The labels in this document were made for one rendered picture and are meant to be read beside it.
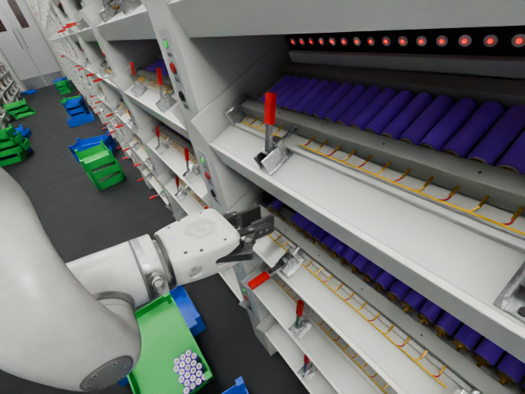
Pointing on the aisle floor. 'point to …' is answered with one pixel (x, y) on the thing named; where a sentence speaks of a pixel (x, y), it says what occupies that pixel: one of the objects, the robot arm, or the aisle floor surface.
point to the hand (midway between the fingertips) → (255, 221)
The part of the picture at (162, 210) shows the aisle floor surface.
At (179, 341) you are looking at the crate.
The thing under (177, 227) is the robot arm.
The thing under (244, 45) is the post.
